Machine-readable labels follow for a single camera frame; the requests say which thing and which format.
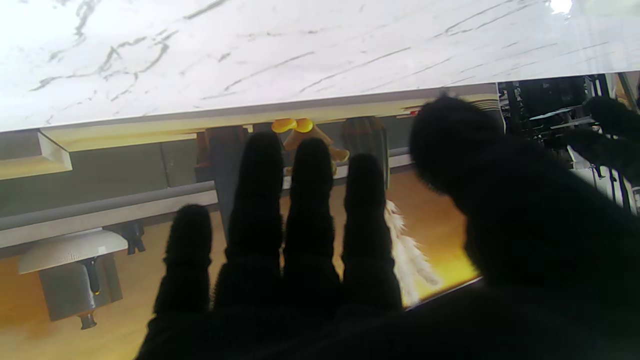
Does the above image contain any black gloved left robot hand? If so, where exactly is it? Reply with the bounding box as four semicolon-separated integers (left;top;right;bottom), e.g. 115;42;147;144
565;95;640;187

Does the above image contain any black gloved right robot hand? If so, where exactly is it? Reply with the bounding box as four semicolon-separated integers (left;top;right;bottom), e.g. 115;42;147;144
135;94;640;360

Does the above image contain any black equipment rack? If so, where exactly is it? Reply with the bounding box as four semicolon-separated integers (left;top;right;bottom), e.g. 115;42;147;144
499;74;603;151

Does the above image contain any dark ribbed vase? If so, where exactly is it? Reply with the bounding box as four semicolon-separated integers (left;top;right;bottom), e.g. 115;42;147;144
340;116;391;191

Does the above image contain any orange fruit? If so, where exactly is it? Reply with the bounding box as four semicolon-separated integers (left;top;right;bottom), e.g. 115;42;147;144
271;118;315;134

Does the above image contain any orange kitchen backdrop banner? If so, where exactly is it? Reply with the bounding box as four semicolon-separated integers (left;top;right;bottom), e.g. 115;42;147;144
0;82;507;360

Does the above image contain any white bowl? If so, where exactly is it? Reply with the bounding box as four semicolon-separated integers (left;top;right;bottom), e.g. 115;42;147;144
18;229;130;275

